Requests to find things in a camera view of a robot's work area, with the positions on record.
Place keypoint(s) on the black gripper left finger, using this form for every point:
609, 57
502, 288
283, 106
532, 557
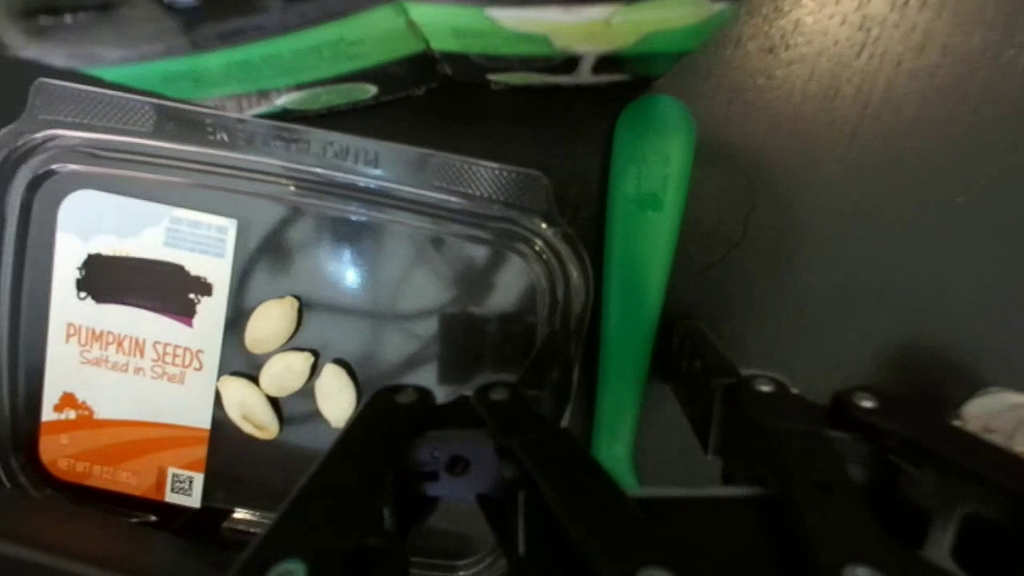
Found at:
493, 349

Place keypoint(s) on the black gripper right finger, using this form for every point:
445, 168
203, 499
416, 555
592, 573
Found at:
697, 370

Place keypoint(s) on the green plastic spoon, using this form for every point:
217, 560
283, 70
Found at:
648, 189

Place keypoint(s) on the green bottle carrier box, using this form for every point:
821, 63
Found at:
389, 48

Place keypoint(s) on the clear pumpkin seed container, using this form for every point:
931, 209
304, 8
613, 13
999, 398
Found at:
200, 301

